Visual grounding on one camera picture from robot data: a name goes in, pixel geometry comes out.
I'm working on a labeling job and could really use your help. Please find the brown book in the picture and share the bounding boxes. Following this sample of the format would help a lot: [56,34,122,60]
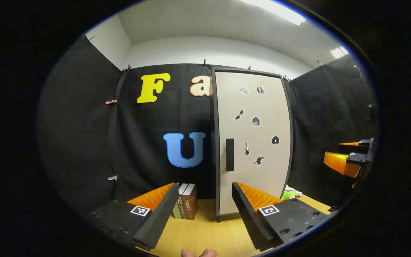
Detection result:
[183,183,198,221]

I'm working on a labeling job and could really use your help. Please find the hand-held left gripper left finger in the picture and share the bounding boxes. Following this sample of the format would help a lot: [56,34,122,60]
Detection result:
[85,182,180,251]

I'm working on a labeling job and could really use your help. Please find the black cabinet door handle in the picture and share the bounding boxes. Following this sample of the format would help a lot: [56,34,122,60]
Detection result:
[226,138,234,172]

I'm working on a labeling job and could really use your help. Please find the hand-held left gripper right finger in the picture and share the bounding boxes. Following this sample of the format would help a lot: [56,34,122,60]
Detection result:
[232,181,330,252]

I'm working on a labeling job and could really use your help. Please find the black backdrop cloth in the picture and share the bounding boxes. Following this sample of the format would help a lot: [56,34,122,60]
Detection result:
[37,34,379,229]

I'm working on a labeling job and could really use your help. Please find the small ceiling light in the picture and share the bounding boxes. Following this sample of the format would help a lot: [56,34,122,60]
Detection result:
[330,46,349,59]

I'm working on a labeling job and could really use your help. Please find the white and green toy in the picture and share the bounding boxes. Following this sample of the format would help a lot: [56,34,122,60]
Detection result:
[281,185,303,200]

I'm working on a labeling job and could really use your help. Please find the dark grey cabinet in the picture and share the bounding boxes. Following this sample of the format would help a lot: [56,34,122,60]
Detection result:
[211,67,295,222]

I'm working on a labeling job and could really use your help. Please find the grey-brown book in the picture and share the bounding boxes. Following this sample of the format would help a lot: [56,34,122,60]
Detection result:
[178,183,190,220]

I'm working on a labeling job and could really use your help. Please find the green book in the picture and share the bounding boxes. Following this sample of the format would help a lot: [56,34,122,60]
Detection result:
[172,199,183,219]

